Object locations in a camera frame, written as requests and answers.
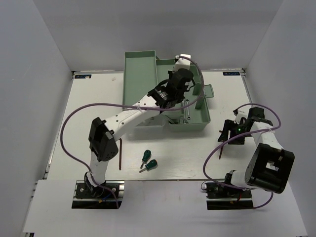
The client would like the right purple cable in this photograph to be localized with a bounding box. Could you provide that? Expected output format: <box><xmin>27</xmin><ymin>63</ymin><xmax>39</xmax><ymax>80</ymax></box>
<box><xmin>202</xmin><ymin>104</ymin><xmax>282</xmax><ymax>209</ymax></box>

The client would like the green stubby screwdriver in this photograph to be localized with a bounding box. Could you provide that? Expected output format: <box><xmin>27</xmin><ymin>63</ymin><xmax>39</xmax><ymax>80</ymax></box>
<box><xmin>140</xmin><ymin>150</ymin><xmax>151</xmax><ymax>169</ymax></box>
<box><xmin>139</xmin><ymin>159</ymin><xmax>158</xmax><ymax>173</ymax></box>

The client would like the green plastic toolbox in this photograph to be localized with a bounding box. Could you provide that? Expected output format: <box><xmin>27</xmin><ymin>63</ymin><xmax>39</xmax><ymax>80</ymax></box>
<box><xmin>123</xmin><ymin>50</ymin><xmax>214</xmax><ymax>132</ymax></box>

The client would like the red hex key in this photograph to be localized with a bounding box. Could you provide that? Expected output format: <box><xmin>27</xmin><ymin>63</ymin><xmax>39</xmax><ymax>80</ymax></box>
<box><xmin>218</xmin><ymin>147</ymin><xmax>223</xmax><ymax>159</ymax></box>

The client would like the blue corner label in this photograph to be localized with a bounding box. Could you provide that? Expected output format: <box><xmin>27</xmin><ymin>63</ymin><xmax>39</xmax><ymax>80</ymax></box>
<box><xmin>75</xmin><ymin>75</ymin><xmax>92</xmax><ymax>79</ymax></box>
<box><xmin>223</xmin><ymin>72</ymin><xmax>240</xmax><ymax>76</ymax></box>

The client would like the long hex key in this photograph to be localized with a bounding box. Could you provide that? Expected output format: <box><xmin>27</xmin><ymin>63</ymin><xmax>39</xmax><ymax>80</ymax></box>
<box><xmin>118</xmin><ymin>138</ymin><xmax>122</xmax><ymax>171</ymax></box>

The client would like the left blue corner label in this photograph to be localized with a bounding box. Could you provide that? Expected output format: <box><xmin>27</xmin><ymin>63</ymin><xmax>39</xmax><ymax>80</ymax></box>
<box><xmin>75</xmin><ymin>75</ymin><xmax>92</xmax><ymax>79</ymax></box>

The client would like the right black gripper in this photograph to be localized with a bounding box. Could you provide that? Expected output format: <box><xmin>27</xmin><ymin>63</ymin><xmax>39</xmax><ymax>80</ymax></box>
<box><xmin>218</xmin><ymin>119</ymin><xmax>252</xmax><ymax>145</ymax></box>

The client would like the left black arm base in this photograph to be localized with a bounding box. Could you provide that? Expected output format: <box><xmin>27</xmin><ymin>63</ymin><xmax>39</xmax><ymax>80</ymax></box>
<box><xmin>72</xmin><ymin>181</ymin><xmax>124</xmax><ymax>209</ymax></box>

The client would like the small combination wrench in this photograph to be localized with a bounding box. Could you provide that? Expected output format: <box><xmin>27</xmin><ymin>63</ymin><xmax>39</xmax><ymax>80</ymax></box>
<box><xmin>185</xmin><ymin>99</ymin><xmax>191</xmax><ymax>120</ymax></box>

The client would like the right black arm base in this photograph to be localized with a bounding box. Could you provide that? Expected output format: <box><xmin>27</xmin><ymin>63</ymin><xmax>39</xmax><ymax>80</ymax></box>
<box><xmin>200</xmin><ymin>182</ymin><xmax>254</xmax><ymax>210</ymax></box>

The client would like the right blue corner label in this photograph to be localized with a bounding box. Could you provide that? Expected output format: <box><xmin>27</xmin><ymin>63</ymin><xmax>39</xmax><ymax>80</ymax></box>
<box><xmin>223</xmin><ymin>72</ymin><xmax>240</xmax><ymax>76</ymax></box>

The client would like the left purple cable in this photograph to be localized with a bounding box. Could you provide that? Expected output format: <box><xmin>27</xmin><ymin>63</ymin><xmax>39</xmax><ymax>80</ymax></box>
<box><xmin>60</xmin><ymin>56</ymin><xmax>206</xmax><ymax>209</ymax></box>

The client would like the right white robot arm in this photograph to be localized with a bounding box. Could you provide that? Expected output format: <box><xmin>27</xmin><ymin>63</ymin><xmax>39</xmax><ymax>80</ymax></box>
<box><xmin>218</xmin><ymin>107</ymin><xmax>295</xmax><ymax>197</ymax></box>

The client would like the purple cable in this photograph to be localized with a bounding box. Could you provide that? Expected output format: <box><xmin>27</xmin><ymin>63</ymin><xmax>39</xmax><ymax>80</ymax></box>
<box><xmin>202</xmin><ymin>104</ymin><xmax>282</xmax><ymax>209</ymax></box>
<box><xmin>60</xmin><ymin>56</ymin><xmax>206</xmax><ymax>209</ymax></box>

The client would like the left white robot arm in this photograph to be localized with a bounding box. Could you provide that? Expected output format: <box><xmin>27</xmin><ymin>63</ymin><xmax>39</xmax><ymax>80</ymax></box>
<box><xmin>84</xmin><ymin>69</ymin><xmax>194</xmax><ymax>197</ymax></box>

